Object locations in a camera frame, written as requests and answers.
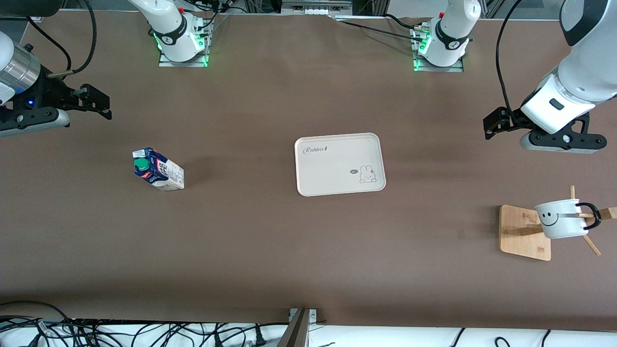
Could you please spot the metal post bracket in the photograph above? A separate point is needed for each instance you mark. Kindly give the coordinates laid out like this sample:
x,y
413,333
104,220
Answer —
x,y
313,315

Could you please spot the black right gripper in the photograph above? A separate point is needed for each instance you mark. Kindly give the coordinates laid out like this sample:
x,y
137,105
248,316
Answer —
x,y
47,91

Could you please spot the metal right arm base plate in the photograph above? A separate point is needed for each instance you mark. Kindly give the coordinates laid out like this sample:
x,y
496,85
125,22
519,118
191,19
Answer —
x,y
200,62

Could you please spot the cream rabbit print tray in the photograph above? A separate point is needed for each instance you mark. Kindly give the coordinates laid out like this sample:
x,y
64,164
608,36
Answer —
x,y
332,168

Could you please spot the wooden mug rack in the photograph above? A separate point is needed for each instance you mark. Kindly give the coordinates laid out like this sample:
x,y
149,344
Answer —
x,y
523,241

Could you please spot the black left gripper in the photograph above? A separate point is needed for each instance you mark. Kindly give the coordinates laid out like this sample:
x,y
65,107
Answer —
x,y
512,120

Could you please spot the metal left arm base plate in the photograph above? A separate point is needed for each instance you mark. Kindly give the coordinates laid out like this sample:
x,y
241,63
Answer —
x,y
453,68

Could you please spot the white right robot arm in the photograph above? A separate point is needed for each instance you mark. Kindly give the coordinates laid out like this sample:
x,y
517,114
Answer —
x,y
178,33

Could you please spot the aluminium frame rack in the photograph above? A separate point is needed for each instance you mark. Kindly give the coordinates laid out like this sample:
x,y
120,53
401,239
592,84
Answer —
x,y
315,6

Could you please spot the grey metal post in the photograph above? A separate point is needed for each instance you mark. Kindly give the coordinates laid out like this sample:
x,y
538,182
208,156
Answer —
x,y
296,332

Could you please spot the white smiley face mug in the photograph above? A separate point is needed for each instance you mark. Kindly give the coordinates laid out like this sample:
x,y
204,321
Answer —
x,y
561,226

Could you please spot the blue white milk carton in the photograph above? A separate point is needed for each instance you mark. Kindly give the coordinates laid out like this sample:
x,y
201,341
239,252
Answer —
x,y
161,173

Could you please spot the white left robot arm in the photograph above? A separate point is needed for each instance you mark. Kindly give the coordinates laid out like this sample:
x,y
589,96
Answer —
x,y
583,72

